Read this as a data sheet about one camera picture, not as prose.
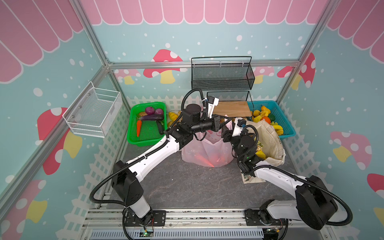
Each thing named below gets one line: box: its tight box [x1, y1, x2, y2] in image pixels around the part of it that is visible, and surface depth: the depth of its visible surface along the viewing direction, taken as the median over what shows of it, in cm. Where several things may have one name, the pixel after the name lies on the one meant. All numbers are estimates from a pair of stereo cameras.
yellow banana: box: [270, 121, 284, 136], surface depth 105 cm
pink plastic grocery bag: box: [181, 122, 235, 168], surface depth 87 cm
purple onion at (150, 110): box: [145, 106, 155, 115], surface depth 114 cm
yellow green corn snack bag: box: [256, 140, 264, 151], surface depth 85 cm
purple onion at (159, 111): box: [154, 108, 164, 115], surface depth 116 cm
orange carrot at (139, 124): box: [137, 120, 142, 137], surface depth 111 cm
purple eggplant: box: [140, 114, 164, 121], surface depth 113 cm
